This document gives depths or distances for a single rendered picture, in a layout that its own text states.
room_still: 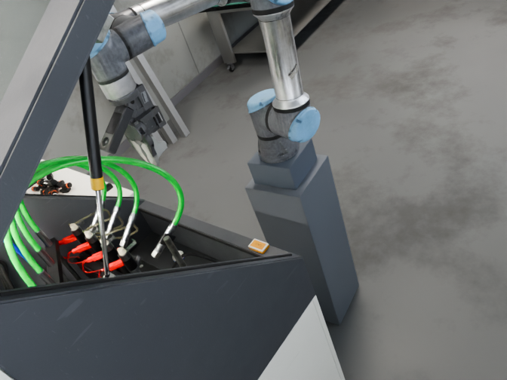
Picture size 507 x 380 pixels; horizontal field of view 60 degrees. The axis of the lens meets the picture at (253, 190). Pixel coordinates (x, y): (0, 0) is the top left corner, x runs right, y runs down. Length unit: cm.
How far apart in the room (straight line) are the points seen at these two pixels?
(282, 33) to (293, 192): 56
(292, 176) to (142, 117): 63
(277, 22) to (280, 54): 9
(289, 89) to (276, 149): 27
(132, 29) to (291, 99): 52
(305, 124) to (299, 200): 31
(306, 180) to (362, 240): 91
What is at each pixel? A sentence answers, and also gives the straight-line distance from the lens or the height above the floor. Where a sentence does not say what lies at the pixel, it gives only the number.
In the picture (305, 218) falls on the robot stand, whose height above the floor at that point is 70.
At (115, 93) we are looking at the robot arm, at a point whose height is 144.
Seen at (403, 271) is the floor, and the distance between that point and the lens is 228.
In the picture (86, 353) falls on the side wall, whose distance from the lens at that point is 77.
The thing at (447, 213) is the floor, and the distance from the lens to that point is 253.
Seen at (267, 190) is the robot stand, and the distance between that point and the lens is 161.
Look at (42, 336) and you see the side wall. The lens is 71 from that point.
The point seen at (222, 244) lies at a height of 93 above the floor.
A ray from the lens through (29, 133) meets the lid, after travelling 59.
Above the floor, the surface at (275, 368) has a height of 75.
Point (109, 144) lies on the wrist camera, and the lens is 107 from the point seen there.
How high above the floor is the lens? 179
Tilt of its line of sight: 37 degrees down
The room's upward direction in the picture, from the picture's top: 21 degrees counter-clockwise
